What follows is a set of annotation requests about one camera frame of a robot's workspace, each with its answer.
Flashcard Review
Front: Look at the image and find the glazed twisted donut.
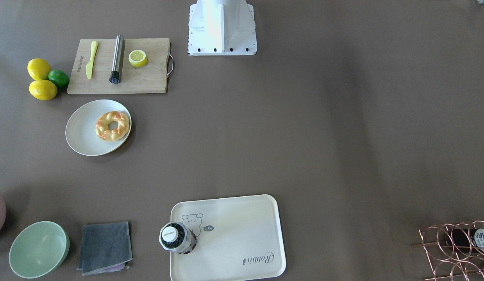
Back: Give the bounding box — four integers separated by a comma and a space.
95, 111, 130, 142

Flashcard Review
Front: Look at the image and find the white round plate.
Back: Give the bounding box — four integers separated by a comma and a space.
65, 100, 132, 157

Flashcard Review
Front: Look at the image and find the cream rabbit tray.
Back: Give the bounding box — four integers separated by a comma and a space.
170, 194, 287, 281

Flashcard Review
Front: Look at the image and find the dark drink bottle white cap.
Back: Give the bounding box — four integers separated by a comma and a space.
158, 222, 197, 255

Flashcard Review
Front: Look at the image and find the half lemon slice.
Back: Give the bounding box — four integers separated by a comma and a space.
128, 50, 148, 67

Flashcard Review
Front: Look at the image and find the bamboo cutting board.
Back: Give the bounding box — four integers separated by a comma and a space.
67, 38, 173, 95

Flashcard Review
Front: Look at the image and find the steel cylindrical muddler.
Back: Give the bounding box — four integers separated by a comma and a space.
109, 34, 125, 85

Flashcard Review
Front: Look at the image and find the grey folded cloth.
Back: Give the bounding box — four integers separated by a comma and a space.
77, 221, 133, 276

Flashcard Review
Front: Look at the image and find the yellow plastic knife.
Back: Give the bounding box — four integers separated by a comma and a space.
85, 41, 99, 80

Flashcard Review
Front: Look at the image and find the green lime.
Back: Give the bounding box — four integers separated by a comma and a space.
48, 69, 70, 88

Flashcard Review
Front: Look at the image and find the yellow lemon lower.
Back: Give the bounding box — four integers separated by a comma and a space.
29, 80, 58, 101

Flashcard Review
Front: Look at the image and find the yellow lemon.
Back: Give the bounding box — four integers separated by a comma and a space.
29, 80, 58, 101
27, 58, 52, 80

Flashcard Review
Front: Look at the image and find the yellow lemon upper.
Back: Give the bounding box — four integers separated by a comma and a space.
27, 58, 52, 80

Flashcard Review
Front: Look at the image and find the mint green bowl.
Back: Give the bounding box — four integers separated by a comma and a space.
9, 221, 70, 279

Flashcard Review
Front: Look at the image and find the bottle in rack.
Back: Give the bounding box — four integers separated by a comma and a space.
445, 228, 484, 254

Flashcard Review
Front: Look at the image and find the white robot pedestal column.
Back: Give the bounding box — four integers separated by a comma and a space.
187, 0, 258, 56

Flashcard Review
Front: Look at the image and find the copper wire bottle rack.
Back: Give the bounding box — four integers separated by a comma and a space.
415, 221, 484, 281

